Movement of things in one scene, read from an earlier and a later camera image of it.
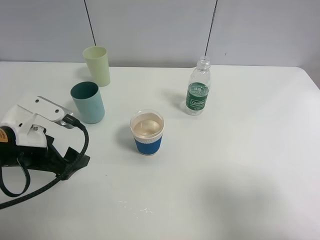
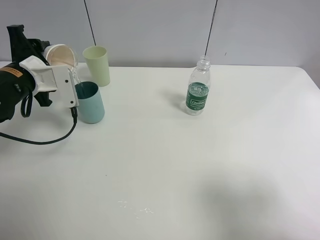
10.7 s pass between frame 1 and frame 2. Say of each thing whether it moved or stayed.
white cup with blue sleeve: moved
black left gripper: moved
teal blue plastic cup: stayed
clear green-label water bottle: stayed
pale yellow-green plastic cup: stayed
